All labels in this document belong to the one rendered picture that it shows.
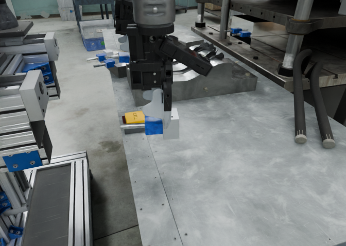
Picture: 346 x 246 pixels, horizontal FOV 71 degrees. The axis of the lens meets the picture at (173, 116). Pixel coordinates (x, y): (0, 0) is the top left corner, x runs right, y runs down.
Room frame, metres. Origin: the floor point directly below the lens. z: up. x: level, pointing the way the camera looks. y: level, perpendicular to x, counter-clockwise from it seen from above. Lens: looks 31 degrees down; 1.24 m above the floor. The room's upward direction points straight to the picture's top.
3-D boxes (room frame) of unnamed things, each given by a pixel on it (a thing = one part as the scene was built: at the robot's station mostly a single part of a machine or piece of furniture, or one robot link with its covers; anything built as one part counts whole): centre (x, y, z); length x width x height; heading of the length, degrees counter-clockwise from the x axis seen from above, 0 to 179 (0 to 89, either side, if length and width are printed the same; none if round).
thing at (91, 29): (4.45, 1.29, 0.32); 0.60 x 0.40 x 0.22; 116
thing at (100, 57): (1.19, 0.37, 0.86); 0.13 x 0.05 x 0.05; 123
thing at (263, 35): (1.72, -0.68, 0.87); 0.50 x 0.27 x 0.17; 106
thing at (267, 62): (1.79, -0.75, 0.76); 1.30 x 0.84 x 0.07; 16
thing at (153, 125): (0.47, 0.05, 0.93); 0.13 x 0.05 x 0.05; 96
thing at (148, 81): (0.47, 0.04, 1.09); 0.09 x 0.08 x 0.12; 96
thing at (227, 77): (0.98, -0.07, 0.87); 0.50 x 0.26 x 0.14; 106
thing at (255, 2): (1.78, -0.76, 0.96); 1.29 x 0.83 x 0.18; 16
